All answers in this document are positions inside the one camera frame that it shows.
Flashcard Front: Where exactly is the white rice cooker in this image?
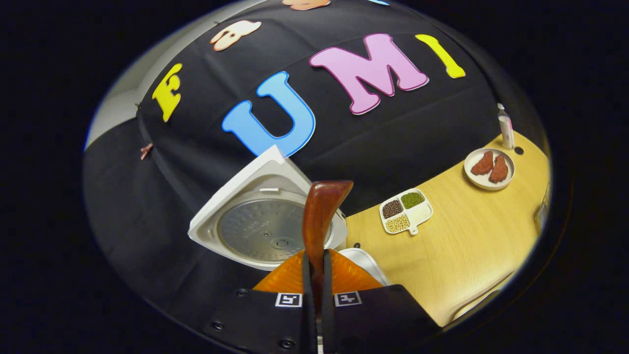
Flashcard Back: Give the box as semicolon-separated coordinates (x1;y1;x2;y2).
188;145;391;287

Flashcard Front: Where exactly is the brown wooden spoon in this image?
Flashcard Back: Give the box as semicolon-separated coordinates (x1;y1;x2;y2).
301;180;354;315

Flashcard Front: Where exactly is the red-brown meat piece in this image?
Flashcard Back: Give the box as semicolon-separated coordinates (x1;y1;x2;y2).
488;155;510;184
470;151;494;176

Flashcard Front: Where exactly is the small pink label bottle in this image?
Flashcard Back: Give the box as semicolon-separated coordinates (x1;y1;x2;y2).
496;103;515;150

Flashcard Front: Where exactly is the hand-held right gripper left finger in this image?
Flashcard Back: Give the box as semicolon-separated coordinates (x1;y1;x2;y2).
204;250;315;354

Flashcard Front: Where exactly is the round white plate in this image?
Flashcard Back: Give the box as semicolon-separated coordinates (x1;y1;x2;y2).
464;148;515;191

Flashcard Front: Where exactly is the white divided bean dish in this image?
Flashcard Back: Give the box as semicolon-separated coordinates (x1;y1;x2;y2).
379;188;434;236

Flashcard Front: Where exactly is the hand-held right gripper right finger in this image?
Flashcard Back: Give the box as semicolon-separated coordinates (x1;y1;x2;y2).
322;248;440;354

